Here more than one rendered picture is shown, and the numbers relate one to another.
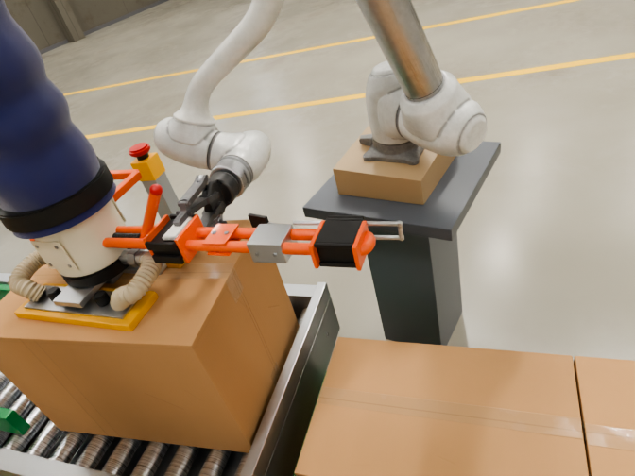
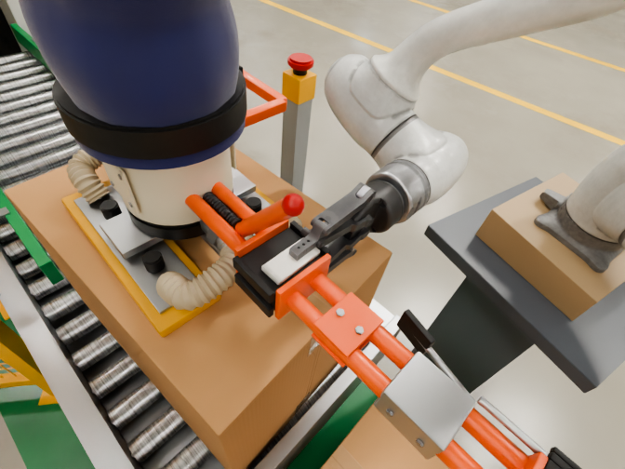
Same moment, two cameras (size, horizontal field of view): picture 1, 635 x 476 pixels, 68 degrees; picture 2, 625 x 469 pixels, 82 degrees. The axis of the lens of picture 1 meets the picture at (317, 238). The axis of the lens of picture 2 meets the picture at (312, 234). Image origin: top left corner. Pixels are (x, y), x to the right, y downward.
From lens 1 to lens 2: 0.60 m
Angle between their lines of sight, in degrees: 15
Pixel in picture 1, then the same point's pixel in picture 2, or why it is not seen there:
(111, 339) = (133, 331)
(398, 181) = (564, 280)
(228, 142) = (420, 140)
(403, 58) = not seen: outside the picture
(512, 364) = not seen: outside the picture
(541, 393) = not seen: outside the picture
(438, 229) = (580, 373)
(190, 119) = (392, 79)
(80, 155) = (209, 67)
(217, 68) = (485, 27)
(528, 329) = (546, 438)
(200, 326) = (246, 404)
